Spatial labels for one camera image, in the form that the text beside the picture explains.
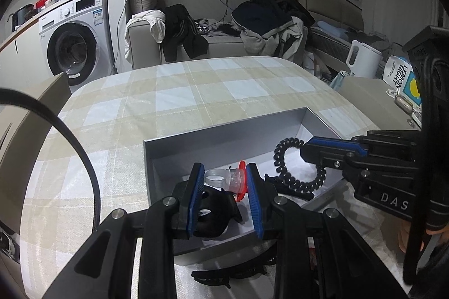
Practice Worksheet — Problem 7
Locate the dark navy jacket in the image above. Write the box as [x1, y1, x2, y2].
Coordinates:
[232, 0, 316, 37]

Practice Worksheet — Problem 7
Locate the white carton with lemon print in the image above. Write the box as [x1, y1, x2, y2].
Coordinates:
[382, 55, 421, 106]

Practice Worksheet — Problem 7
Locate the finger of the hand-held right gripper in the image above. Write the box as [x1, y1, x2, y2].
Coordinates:
[307, 130, 427, 163]
[300, 143, 376, 182]

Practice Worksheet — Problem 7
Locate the clear ring case red cap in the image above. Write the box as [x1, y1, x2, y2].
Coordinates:
[204, 160, 248, 203]

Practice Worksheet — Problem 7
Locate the grey blanket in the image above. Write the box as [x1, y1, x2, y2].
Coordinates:
[365, 32, 404, 54]

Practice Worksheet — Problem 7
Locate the white washing machine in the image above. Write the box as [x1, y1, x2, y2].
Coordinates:
[38, 0, 116, 86]

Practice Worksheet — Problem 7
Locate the light blue pillow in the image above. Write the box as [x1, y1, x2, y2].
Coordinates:
[317, 22, 348, 37]

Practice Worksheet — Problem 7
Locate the white electric kettle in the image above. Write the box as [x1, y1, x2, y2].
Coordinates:
[347, 40, 383, 78]

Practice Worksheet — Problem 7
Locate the grey hoodie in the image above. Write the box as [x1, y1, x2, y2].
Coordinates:
[240, 16, 309, 63]

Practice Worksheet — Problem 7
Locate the beige sofa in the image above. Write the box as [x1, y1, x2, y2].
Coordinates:
[124, 0, 316, 71]

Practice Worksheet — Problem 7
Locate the black white patterned cloth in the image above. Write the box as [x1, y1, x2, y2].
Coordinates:
[194, 18, 242, 38]

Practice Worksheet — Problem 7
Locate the silver metal case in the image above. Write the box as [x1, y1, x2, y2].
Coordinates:
[395, 95, 414, 113]

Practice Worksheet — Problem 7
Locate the white kitchen counter cabinet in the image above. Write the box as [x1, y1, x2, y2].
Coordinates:
[0, 9, 57, 89]

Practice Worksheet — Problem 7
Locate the thick black cable loop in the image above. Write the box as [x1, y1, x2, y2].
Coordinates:
[0, 88, 102, 227]

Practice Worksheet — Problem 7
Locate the bed mattress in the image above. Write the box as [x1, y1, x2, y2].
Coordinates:
[309, 22, 404, 75]

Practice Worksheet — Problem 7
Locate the beige side table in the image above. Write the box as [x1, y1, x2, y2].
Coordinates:
[337, 76, 425, 131]

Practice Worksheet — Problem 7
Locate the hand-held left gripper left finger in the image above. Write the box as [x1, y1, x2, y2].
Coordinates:
[42, 162, 211, 299]

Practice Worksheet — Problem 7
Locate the black striped garment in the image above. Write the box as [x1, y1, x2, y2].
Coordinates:
[162, 4, 209, 63]

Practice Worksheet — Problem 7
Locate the white garment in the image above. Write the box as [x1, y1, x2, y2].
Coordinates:
[124, 9, 166, 63]

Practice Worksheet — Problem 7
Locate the beige checked tablecloth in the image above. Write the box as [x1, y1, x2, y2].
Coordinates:
[19, 55, 411, 299]

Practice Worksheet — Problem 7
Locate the black pot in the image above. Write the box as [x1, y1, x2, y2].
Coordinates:
[9, 4, 34, 33]

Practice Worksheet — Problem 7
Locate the silver cardboard box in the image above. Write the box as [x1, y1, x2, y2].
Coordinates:
[143, 106, 346, 266]

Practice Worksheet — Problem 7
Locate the black coil hair tie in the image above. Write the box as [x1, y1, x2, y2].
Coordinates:
[273, 138, 327, 194]

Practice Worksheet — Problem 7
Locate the person's right hand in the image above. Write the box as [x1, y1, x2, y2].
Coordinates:
[398, 220, 449, 254]

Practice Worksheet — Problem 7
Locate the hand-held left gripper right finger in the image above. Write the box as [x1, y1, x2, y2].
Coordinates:
[246, 163, 411, 299]

